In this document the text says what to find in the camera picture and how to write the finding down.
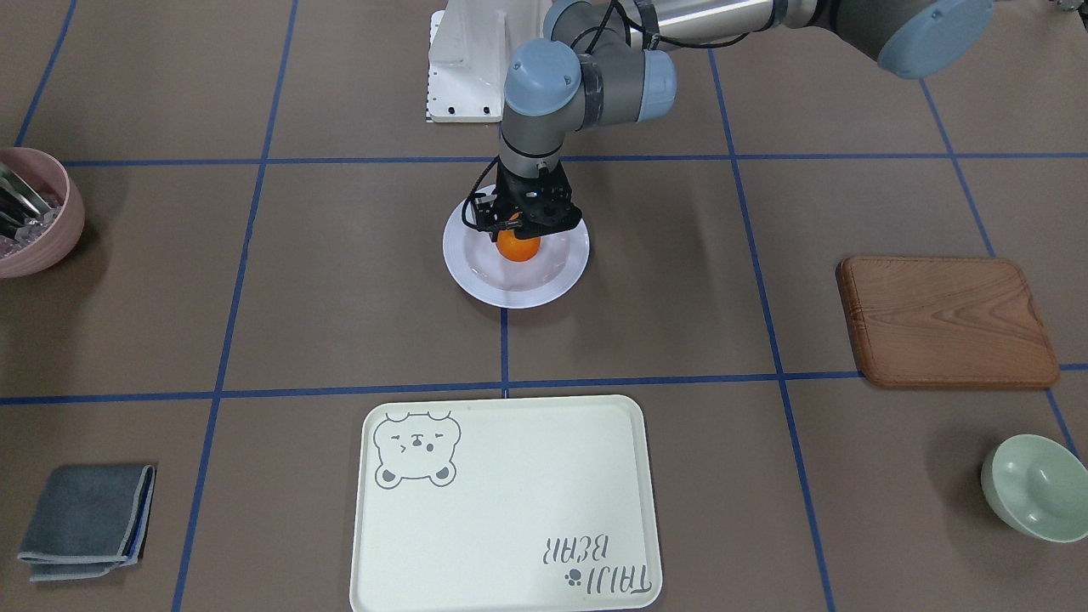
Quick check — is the metal scoop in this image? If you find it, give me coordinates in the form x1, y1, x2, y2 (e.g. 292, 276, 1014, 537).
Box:
1, 163, 58, 241

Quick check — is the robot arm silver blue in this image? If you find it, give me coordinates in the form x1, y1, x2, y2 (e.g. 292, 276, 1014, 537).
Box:
460, 1, 996, 241

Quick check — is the folded grey cloth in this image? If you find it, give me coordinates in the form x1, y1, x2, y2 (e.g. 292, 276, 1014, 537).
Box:
17, 462, 158, 582

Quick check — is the pink bowl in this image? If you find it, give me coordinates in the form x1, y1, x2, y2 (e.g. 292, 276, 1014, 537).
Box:
1, 147, 85, 279

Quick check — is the cream bear tray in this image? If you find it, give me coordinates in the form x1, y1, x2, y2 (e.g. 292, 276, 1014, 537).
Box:
348, 394, 664, 611

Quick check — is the wooden cutting board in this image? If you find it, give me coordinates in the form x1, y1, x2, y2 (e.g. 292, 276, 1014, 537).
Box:
836, 254, 1060, 390

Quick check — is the light green bowl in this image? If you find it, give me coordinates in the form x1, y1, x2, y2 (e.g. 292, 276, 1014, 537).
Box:
979, 433, 1087, 544

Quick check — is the orange fruit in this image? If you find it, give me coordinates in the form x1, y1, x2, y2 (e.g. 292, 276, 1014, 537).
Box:
495, 229, 541, 264

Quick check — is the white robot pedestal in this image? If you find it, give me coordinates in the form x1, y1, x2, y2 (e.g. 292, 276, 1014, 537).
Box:
425, 1, 516, 123

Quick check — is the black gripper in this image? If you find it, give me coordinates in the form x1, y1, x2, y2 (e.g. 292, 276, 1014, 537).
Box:
478, 163, 554, 241

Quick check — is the white round plate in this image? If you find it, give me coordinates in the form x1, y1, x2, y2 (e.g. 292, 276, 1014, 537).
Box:
442, 204, 591, 309

